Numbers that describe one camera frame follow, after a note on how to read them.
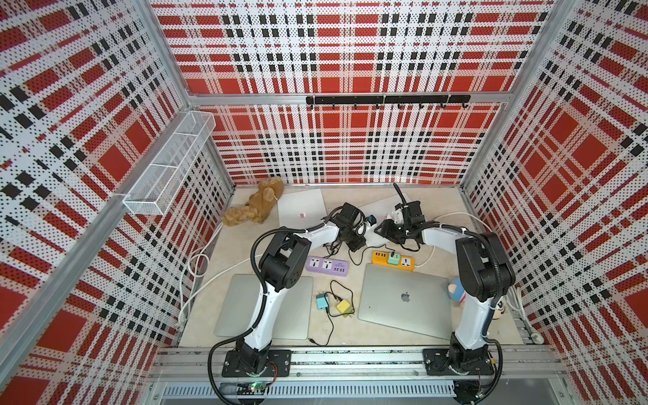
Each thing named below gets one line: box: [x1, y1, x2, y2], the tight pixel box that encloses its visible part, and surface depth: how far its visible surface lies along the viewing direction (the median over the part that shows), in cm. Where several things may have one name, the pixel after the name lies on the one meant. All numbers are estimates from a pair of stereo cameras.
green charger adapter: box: [388, 253, 400, 266], surface depth 91 cm
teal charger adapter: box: [315, 293, 330, 310], surface depth 86 cm
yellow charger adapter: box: [336, 298, 354, 314], surface depth 85 cm
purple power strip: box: [305, 255, 349, 278], surface depth 94 cm
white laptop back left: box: [277, 189, 328, 229], surface depth 114 cm
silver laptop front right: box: [358, 263, 452, 341], surface depth 92 cm
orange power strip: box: [371, 250, 416, 272], surface depth 95 cm
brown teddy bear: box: [221, 176, 285, 227], surface depth 104 cm
